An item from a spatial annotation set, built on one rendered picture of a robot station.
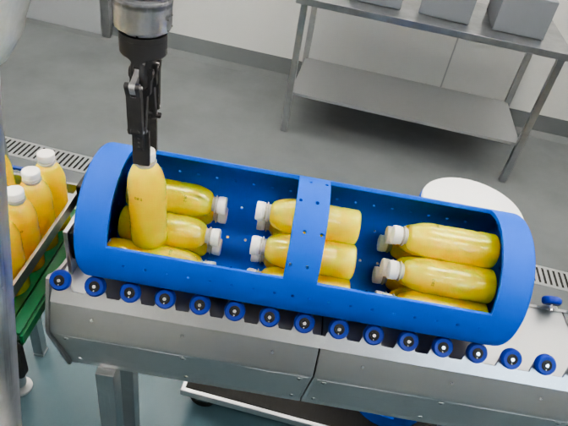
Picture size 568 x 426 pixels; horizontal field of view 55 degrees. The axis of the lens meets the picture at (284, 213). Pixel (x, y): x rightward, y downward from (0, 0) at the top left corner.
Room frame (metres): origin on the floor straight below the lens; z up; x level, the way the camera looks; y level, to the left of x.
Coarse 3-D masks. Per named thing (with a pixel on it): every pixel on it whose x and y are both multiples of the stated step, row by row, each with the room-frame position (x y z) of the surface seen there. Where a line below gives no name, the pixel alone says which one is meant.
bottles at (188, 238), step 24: (120, 216) 0.85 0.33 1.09; (168, 216) 0.87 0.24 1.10; (192, 216) 0.89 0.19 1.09; (216, 216) 0.94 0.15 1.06; (120, 240) 0.79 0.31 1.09; (168, 240) 0.83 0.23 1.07; (192, 240) 0.84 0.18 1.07; (216, 240) 0.85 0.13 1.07; (264, 264) 0.89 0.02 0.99; (384, 264) 0.87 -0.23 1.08; (408, 288) 0.86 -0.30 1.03
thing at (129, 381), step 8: (120, 376) 0.91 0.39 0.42; (128, 376) 0.91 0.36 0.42; (136, 376) 0.94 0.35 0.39; (128, 384) 0.91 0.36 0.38; (136, 384) 0.94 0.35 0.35; (128, 392) 0.91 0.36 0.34; (136, 392) 0.94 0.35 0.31; (128, 400) 0.91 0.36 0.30; (136, 400) 0.93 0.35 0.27; (128, 408) 0.91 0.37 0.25; (136, 408) 0.93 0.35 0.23; (128, 416) 0.91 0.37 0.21; (136, 416) 0.93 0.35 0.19; (128, 424) 0.91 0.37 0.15; (136, 424) 0.92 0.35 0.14
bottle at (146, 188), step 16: (128, 176) 0.79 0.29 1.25; (144, 176) 0.78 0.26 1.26; (160, 176) 0.80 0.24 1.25; (128, 192) 0.78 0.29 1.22; (144, 192) 0.77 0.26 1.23; (160, 192) 0.79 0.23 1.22; (128, 208) 0.79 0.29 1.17; (144, 208) 0.77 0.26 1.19; (160, 208) 0.79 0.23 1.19; (144, 224) 0.77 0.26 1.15; (160, 224) 0.79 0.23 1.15; (144, 240) 0.77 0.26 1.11; (160, 240) 0.79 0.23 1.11
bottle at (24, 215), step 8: (24, 200) 0.84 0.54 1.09; (8, 208) 0.83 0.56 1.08; (16, 208) 0.83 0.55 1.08; (24, 208) 0.84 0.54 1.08; (32, 208) 0.85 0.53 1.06; (16, 216) 0.82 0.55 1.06; (24, 216) 0.83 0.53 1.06; (32, 216) 0.84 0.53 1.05; (16, 224) 0.82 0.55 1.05; (24, 224) 0.82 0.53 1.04; (32, 224) 0.84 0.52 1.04; (24, 232) 0.82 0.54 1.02; (32, 232) 0.83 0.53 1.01; (40, 232) 0.86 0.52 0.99; (24, 240) 0.82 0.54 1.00; (32, 240) 0.83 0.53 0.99; (40, 240) 0.85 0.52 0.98; (24, 248) 0.82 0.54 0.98; (32, 248) 0.83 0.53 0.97; (40, 264) 0.84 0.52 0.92
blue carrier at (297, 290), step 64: (256, 192) 1.00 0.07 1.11; (320, 192) 0.87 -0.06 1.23; (384, 192) 0.94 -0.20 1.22; (128, 256) 0.73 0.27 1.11; (320, 256) 0.76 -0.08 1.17; (384, 256) 0.98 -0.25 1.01; (512, 256) 0.81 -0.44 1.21; (384, 320) 0.74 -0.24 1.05; (448, 320) 0.74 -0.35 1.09; (512, 320) 0.74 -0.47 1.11
